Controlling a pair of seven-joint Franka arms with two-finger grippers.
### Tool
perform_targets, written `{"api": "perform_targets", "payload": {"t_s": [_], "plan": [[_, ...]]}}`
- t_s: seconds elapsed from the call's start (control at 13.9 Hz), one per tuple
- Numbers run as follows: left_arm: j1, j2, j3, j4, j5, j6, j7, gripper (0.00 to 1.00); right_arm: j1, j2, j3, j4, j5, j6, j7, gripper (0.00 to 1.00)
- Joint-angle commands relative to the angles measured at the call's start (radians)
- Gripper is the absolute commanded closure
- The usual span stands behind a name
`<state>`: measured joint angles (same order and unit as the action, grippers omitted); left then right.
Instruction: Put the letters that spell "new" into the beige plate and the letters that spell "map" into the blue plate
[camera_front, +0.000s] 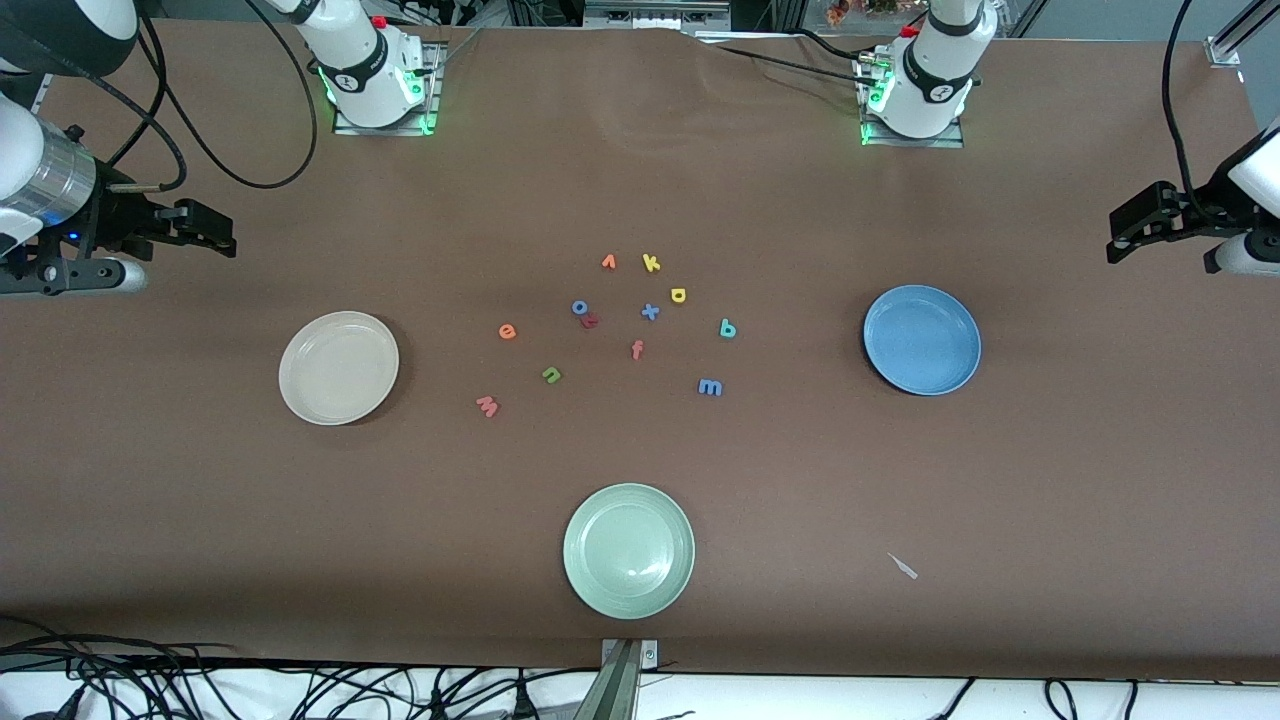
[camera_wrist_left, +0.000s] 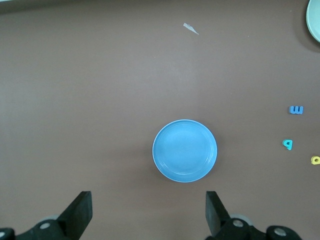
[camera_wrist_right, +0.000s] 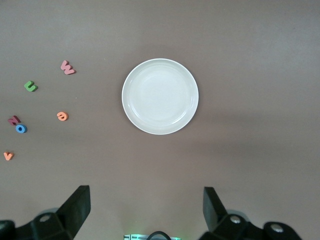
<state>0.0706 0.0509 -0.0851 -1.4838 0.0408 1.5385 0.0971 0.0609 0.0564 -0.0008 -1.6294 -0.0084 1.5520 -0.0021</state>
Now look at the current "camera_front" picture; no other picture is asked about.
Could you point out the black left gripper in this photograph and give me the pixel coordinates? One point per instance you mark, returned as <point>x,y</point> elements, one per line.
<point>1203,211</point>

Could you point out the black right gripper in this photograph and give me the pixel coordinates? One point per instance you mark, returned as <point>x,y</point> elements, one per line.
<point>112,222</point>

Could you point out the pink letter w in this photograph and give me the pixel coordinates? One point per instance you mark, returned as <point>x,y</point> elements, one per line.
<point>487,406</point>

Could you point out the blue letter m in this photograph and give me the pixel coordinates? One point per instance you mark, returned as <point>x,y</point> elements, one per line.
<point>710,388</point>

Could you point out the beige plate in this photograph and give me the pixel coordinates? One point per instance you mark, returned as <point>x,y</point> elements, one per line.
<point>338,368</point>

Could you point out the blue plate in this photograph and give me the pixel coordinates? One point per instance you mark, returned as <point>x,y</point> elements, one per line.
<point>922,340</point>

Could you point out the brown paper table cover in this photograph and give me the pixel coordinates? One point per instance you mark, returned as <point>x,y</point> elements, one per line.
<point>200,500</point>

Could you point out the white paper scrap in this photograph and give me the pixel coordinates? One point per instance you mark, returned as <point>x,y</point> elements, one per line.
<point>903,567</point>

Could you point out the grey background equipment box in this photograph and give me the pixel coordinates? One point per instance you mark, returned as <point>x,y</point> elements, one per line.
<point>655,12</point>

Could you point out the green plate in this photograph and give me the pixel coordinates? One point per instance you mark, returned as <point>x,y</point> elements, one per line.
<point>628,552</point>

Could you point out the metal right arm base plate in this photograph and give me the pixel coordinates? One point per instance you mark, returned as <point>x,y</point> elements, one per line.
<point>350,128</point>

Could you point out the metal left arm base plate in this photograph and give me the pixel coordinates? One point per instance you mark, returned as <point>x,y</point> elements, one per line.
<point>950,142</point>

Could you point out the metal table edge bracket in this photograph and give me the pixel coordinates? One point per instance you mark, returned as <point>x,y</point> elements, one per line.
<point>620,690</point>

